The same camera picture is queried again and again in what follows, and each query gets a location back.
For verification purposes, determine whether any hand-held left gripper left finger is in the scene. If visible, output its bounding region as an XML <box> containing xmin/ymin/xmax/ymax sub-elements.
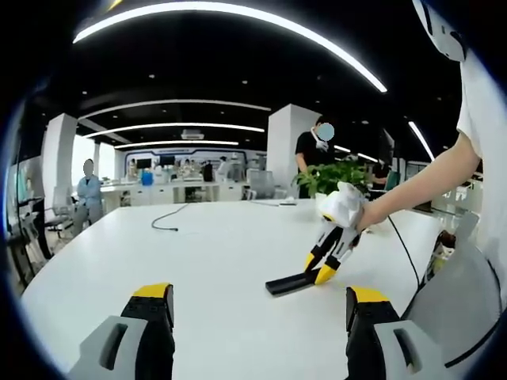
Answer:
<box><xmin>64</xmin><ymin>282</ymin><xmax>176</xmax><ymax>380</ymax></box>

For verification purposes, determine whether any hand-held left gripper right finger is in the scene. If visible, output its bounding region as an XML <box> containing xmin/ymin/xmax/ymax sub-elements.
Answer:
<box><xmin>344</xmin><ymin>284</ymin><xmax>449</xmax><ymax>380</ymax></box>

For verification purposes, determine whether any black remote control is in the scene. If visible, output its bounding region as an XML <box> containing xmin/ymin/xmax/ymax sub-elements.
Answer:
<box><xmin>264</xmin><ymin>268</ymin><xmax>332</xmax><ymax>297</ymax></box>

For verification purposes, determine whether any person's right hand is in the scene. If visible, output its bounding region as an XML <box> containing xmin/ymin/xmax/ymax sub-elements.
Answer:
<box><xmin>355</xmin><ymin>199</ymin><xmax>392</xmax><ymax>235</ymax></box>

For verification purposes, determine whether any potted green plant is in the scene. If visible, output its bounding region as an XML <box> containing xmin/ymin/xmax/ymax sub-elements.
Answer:
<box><xmin>292</xmin><ymin>159</ymin><xmax>375</xmax><ymax>201</ymax></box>

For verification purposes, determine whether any white office chair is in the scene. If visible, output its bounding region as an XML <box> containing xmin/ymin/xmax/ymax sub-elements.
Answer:
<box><xmin>245</xmin><ymin>168</ymin><xmax>276</xmax><ymax>201</ymax></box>

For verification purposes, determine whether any grey mesh chair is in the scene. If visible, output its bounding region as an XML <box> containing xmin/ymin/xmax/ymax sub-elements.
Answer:
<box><xmin>399</xmin><ymin>232</ymin><xmax>507</xmax><ymax>380</ymax></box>

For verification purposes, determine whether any long ceiling light strip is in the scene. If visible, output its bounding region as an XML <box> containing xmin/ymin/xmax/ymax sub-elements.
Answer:
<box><xmin>82</xmin><ymin>121</ymin><xmax>266</xmax><ymax>139</ymax></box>

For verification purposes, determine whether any white chest device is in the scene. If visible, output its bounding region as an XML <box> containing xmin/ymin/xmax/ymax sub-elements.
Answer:
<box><xmin>411</xmin><ymin>0</ymin><xmax>467</xmax><ymax>63</ymax></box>

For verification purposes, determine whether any curved ceiling light strip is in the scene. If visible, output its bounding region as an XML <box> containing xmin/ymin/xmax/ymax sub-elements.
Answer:
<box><xmin>72</xmin><ymin>2</ymin><xmax>389</xmax><ymax>93</ymax></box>

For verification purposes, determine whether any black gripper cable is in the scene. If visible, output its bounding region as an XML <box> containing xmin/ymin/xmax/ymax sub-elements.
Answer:
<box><xmin>387</xmin><ymin>215</ymin><xmax>421</xmax><ymax>287</ymax></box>
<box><xmin>444</xmin><ymin>312</ymin><xmax>505</xmax><ymax>368</ymax></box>

